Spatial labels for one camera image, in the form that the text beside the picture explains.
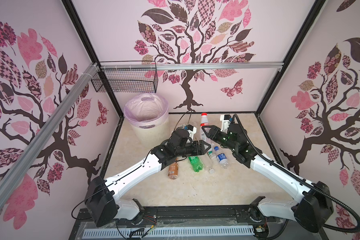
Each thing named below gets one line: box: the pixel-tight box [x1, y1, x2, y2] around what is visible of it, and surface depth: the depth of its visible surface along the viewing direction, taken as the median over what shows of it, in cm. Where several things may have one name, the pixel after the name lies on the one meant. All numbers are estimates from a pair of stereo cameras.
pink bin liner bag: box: [123, 93, 169, 129], surface depth 94 cm
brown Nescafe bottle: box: [168, 162, 179, 180], surface depth 86 cm
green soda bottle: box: [188, 155, 204, 173], surface depth 90 cm
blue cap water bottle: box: [214, 146, 230, 169], surface depth 91 cm
